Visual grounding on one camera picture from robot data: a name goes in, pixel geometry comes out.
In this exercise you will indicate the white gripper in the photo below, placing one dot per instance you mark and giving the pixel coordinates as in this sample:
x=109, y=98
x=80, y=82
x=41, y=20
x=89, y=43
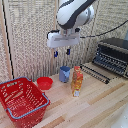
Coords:
x=63, y=39

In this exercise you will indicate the blue cup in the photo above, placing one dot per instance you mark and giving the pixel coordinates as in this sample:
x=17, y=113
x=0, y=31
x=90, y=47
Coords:
x=64, y=75

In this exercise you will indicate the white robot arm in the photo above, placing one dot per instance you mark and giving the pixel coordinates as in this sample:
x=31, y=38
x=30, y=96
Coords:
x=74, y=13

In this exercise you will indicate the beige woven screen panel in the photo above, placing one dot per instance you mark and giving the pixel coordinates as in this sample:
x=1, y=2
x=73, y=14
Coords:
x=111, y=16
x=83, y=50
x=31, y=36

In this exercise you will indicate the orange juice carton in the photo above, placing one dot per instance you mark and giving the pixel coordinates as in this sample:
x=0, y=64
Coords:
x=77, y=81

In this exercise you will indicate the red bowl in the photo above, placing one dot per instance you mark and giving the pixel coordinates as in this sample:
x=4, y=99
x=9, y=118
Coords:
x=44, y=83

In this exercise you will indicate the black toaster oven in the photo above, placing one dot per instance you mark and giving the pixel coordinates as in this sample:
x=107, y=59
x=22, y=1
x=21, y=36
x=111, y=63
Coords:
x=111, y=55

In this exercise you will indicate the red plastic shopping basket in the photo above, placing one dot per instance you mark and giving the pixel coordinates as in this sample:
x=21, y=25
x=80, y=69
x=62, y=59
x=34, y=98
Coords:
x=20, y=100

